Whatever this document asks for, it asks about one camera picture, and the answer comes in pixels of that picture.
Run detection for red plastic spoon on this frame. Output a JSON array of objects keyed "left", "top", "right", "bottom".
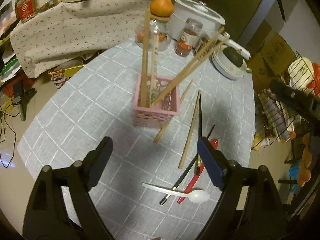
[{"left": 177, "top": 138, "right": 220, "bottom": 204}]

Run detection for stacked white plates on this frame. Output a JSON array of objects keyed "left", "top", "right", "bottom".
[{"left": 212, "top": 45, "right": 247, "bottom": 80}]

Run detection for clear glass jar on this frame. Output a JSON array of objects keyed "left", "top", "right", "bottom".
[{"left": 135, "top": 15, "right": 172, "bottom": 51}]

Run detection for dark green squash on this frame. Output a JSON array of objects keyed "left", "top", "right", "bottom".
[{"left": 222, "top": 47, "right": 243, "bottom": 68}]

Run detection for white electric cooking pot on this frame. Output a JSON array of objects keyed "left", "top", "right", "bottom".
[{"left": 165, "top": 0, "right": 252, "bottom": 61}]

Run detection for cardboard boxes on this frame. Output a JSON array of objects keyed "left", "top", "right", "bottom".
[{"left": 245, "top": 21, "right": 297, "bottom": 94}]

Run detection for black chopstick silver tip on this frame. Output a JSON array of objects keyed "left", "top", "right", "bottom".
[{"left": 159, "top": 138, "right": 219, "bottom": 206}]

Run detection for wooden chopstick pair member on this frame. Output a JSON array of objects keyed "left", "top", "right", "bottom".
[{"left": 151, "top": 25, "right": 226, "bottom": 106}]

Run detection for brown chopstick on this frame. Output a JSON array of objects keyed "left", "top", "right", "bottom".
[{"left": 140, "top": 11, "right": 150, "bottom": 107}]

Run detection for orange fruit on jar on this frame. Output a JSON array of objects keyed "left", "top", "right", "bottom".
[{"left": 150, "top": 0, "right": 174, "bottom": 17}]

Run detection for long wooden chopstick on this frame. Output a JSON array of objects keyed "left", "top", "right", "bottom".
[{"left": 153, "top": 79, "right": 194, "bottom": 144}]

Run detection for red-filled spice jar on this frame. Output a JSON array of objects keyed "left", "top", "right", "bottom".
[{"left": 175, "top": 18, "right": 203, "bottom": 57}]

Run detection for light wooden chopstick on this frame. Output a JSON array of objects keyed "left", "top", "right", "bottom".
[{"left": 150, "top": 34, "right": 159, "bottom": 107}]

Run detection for floral white cloth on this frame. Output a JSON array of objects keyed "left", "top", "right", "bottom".
[{"left": 10, "top": 0, "right": 152, "bottom": 79}]

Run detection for white plastic spoon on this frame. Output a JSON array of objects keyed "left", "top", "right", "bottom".
[{"left": 142, "top": 183, "right": 210, "bottom": 204}]

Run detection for pink perforated utensil basket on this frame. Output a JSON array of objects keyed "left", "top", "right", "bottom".
[{"left": 132, "top": 74, "right": 180, "bottom": 128}]

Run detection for black wire rack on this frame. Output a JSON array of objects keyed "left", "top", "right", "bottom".
[{"left": 252, "top": 53, "right": 319, "bottom": 151}]

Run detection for grey checked tablecloth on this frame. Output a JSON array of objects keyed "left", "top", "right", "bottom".
[{"left": 17, "top": 38, "right": 255, "bottom": 239}]

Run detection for dried slices jar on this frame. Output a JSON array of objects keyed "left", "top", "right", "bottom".
[{"left": 193, "top": 32, "right": 211, "bottom": 56}]

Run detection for red label jar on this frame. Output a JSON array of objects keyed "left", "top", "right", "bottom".
[{"left": 16, "top": 0, "right": 38, "bottom": 23}]

